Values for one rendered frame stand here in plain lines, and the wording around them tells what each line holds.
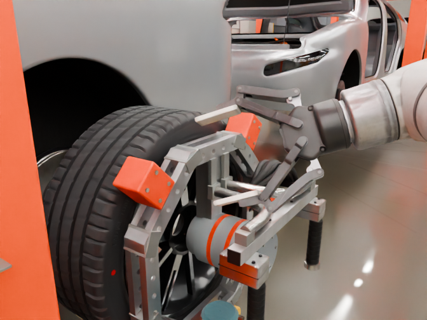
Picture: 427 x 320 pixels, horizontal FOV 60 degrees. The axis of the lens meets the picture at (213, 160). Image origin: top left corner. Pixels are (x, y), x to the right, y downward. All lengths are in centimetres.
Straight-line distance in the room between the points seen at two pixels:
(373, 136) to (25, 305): 52
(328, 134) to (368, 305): 183
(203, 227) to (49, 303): 46
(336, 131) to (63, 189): 63
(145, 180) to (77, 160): 25
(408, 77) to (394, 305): 191
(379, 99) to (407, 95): 3
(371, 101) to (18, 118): 45
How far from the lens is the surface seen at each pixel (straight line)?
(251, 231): 72
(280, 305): 217
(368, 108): 52
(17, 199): 53
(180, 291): 122
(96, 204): 82
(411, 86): 52
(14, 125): 50
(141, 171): 73
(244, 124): 104
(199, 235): 95
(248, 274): 74
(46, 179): 130
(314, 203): 100
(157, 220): 78
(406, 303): 240
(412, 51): 432
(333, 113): 53
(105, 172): 84
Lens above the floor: 135
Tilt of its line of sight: 17 degrees down
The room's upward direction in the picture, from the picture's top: straight up
